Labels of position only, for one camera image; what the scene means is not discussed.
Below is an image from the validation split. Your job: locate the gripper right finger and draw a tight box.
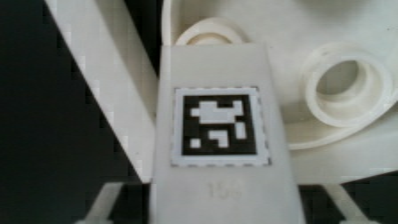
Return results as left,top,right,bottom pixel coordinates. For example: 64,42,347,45
324,184,380,224

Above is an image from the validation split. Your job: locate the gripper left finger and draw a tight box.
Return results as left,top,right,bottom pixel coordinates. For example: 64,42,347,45
73,182,123,224

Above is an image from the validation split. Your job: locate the white stool leg with tag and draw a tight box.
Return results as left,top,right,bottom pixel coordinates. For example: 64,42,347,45
149,44,306,224

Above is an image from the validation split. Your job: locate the white round stool seat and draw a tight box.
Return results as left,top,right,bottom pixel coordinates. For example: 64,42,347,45
162,0,398,185

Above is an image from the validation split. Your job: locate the white right fence bar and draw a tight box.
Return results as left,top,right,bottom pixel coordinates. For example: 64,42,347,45
45,0,158,182

